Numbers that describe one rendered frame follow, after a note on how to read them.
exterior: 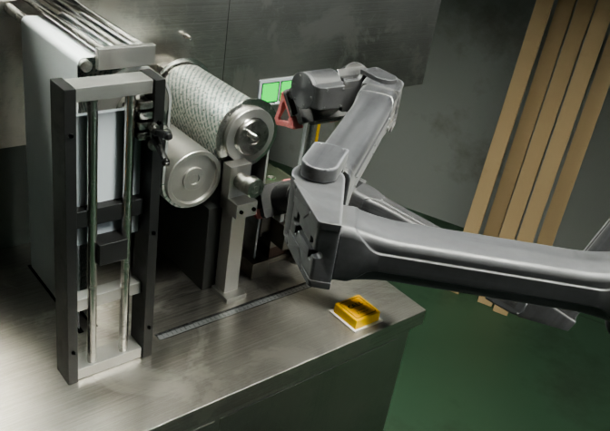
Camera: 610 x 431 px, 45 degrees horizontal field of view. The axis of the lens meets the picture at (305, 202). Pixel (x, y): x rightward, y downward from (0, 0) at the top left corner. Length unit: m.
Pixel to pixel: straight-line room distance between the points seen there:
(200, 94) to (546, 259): 0.93
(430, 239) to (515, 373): 2.38
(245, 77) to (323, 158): 1.07
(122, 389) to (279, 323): 0.36
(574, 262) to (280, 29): 1.24
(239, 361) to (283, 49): 0.83
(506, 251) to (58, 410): 0.84
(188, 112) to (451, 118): 2.45
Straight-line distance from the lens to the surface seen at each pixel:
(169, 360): 1.41
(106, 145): 1.18
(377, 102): 1.05
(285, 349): 1.46
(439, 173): 3.92
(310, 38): 1.92
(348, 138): 0.91
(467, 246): 0.73
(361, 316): 1.54
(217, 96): 1.47
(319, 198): 0.73
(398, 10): 2.12
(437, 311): 3.27
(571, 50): 3.21
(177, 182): 1.41
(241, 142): 1.43
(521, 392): 3.00
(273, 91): 1.89
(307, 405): 1.59
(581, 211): 3.83
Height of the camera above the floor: 1.82
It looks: 28 degrees down
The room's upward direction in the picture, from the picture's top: 9 degrees clockwise
